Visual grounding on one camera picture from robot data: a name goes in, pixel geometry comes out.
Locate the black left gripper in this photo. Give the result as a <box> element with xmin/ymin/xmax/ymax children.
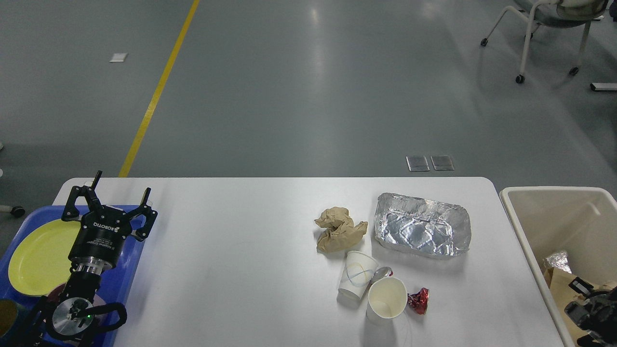
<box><xmin>61</xmin><ymin>171</ymin><xmax>158</xmax><ymax>276</ymax></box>

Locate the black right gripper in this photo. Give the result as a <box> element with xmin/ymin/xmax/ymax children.
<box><xmin>564</xmin><ymin>277</ymin><xmax>617</xmax><ymax>347</ymax></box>

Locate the yellow plastic plate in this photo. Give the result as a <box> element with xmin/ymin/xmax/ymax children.
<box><xmin>7</xmin><ymin>219</ymin><xmax>80</xmax><ymax>296</ymax></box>

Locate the teal mug yellow inside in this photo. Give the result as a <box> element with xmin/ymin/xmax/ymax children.
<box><xmin>0</xmin><ymin>299</ymin><xmax>29</xmax><ymax>347</ymax></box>

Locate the aluminium foil sheet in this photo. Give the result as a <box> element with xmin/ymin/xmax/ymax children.
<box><xmin>374</xmin><ymin>193</ymin><xmax>472</xmax><ymax>259</ymax></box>

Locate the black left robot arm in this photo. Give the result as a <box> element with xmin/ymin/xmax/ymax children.
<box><xmin>1</xmin><ymin>171</ymin><xmax>158</xmax><ymax>347</ymax></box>

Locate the foil piece in bin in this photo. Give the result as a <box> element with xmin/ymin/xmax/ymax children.
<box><xmin>542</xmin><ymin>250</ymin><xmax>572</xmax><ymax>274</ymax></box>

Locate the beige plastic bin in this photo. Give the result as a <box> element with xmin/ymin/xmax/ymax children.
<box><xmin>499</xmin><ymin>186</ymin><xmax>617</xmax><ymax>347</ymax></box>

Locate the black caster wheel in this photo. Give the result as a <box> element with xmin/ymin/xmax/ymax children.
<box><xmin>0</xmin><ymin>205</ymin><xmax>25</xmax><ymax>218</ymax></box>

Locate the red foil wrapper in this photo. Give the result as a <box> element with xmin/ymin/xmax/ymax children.
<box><xmin>407</xmin><ymin>287</ymin><xmax>430</xmax><ymax>315</ymax></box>

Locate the white floor marker tile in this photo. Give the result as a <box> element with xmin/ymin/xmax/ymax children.
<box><xmin>109</xmin><ymin>53</ymin><xmax>128</xmax><ymax>63</ymax></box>

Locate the white bar on floor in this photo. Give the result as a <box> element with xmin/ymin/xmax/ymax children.
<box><xmin>589</xmin><ymin>82</ymin><xmax>617</xmax><ymax>92</ymax></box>

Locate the silver floor socket plate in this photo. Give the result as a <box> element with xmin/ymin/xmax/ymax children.
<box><xmin>406</xmin><ymin>156</ymin><xmax>430</xmax><ymax>172</ymax></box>

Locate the white patterned paper cup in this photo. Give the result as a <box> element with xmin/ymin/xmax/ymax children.
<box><xmin>338</xmin><ymin>251</ymin><xmax>378</xmax><ymax>301</ymax></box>

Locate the crumpled brown paper ball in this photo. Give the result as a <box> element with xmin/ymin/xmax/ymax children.
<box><xmin>314</xmin><ymin>207</ymin><xmax>368</xmax><ymax>254</ymax></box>

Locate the white wheeled chair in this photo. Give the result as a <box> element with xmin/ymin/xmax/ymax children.
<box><xmin>480</xmin><ymin>0</ymin><xmax>609</xmax><ymax>85</ymax></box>

